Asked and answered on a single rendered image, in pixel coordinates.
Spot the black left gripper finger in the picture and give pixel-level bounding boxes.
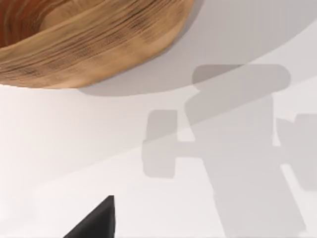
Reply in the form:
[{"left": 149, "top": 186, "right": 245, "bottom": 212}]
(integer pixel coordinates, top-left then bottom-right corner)
[{"left": 62, "top": 195, "right": 116, "bottom": 238}]

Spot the wooden bowl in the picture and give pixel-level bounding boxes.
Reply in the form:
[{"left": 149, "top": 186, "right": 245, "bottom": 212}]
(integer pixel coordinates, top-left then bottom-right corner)
[{"left": 0, "top": 0, "right": 196, "bottom": 89}]

